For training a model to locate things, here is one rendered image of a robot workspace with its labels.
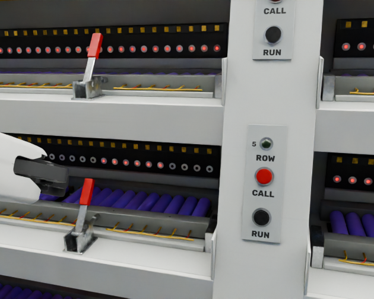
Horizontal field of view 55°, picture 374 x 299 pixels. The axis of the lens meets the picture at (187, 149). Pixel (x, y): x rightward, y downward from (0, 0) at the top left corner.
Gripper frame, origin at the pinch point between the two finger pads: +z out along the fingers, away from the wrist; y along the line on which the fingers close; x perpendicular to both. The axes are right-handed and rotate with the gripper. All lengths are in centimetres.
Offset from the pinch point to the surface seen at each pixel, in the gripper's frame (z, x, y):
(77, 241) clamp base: 8.3, -6.4, 0.9
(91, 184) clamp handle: 10.0, 0.7, 0.5
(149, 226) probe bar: 14.8, -3.8, 7.5
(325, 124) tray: 5.1, 8.6, 28.3
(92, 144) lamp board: 21.3, 8.4, -6.9
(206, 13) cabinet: 19.9, 31.6, 10.7
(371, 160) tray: 21.1, 8.6, 36.1
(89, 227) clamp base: 10.6, -4.7, 0.9
